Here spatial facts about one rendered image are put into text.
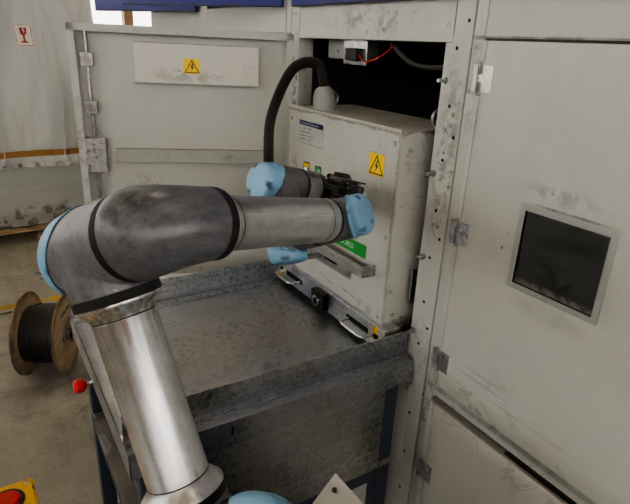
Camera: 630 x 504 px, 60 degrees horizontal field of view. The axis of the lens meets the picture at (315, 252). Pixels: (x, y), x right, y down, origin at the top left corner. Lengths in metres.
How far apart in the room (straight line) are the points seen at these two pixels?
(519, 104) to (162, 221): 0.66
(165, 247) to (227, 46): 1.09
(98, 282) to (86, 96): 1.09
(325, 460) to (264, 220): 0.79
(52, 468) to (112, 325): 1.74
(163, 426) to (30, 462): 1.76
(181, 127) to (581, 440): 1.31
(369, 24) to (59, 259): 0.92
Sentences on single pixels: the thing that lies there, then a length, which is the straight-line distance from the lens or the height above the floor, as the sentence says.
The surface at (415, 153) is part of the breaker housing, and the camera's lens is 1.23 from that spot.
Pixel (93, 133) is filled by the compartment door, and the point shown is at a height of 1.28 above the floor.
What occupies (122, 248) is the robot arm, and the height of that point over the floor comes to 1.33.
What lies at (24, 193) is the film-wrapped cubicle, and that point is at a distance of 4.83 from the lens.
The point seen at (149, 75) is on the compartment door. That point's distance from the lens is 1.68.
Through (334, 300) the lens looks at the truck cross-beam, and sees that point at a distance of 1.47.
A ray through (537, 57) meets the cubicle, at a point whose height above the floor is 1.55.
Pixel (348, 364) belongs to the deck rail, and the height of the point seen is 0.87.
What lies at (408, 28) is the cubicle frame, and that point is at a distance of 1.27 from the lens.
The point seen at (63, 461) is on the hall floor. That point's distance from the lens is 2.46.
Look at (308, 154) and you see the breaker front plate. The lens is 1.51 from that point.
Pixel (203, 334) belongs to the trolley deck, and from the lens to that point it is 1.44.
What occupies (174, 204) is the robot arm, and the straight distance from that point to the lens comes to 0.65.
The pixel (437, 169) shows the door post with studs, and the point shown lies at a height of 1.32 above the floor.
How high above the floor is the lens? 1.55
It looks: 21 degrees down
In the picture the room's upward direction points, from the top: 3 degrees clockwise
